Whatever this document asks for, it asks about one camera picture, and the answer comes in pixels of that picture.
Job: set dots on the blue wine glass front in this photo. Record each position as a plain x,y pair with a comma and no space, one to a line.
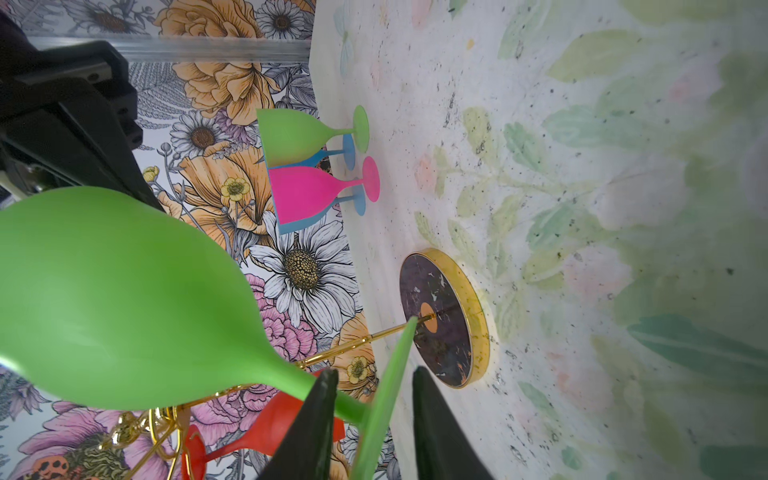
358,198

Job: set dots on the pink wine glass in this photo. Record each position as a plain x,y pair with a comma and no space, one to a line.
302,192

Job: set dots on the green wine glass front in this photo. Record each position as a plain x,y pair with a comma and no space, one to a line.
291,136

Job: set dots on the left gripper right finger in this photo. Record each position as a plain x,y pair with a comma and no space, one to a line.
442,450

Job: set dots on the red wine glass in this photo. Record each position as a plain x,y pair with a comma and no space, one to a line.
196,458

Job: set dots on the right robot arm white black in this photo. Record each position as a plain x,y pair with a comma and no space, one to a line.
68,118

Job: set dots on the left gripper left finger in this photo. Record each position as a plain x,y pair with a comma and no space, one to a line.
302,439

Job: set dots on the green wine glass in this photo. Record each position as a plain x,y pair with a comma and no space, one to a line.
291,136
111,303

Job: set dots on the blue wine glass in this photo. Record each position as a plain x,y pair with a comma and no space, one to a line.
348,152
358,198

